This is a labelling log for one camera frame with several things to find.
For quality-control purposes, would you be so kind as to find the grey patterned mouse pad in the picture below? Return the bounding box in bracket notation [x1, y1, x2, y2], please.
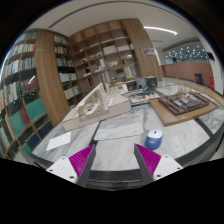
[94, 115, 143, 141]

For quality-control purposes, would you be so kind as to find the wooden open bookshelf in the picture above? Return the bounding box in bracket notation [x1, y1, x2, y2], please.
[70, 20, 141, 96]

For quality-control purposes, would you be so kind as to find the grey model on white base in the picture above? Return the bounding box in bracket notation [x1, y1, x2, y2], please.
[122, 76, 161, 105]

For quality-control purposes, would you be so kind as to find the blue and white computer mouse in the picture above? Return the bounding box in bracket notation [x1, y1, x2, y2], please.
[145, 129, 163, 149]

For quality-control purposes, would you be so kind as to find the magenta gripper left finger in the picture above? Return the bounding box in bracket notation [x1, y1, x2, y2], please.
[47, 145, 96, 187]

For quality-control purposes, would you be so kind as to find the brown architectural site model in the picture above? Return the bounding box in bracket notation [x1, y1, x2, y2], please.
[149, 92, 218, 127]

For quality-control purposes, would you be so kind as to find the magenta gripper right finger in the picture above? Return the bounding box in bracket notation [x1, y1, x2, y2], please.
[134, 144, 182, 185]

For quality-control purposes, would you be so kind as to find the white architectural building model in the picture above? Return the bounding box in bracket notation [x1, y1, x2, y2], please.
[62, 83, 131, 131]

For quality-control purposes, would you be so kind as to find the glass fronted bookcase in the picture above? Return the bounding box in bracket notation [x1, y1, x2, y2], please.
[0, 30, 53, 159]

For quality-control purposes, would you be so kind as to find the red fire extinguisher box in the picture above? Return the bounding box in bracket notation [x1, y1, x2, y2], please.
[209, 76, 215, 90]

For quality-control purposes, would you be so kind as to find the wooden column panel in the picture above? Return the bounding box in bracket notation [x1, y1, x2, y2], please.
[35, 30, 70, 126]

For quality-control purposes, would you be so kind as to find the white paper sheet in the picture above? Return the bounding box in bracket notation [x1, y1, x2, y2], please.
[46, 132, 71, 151]

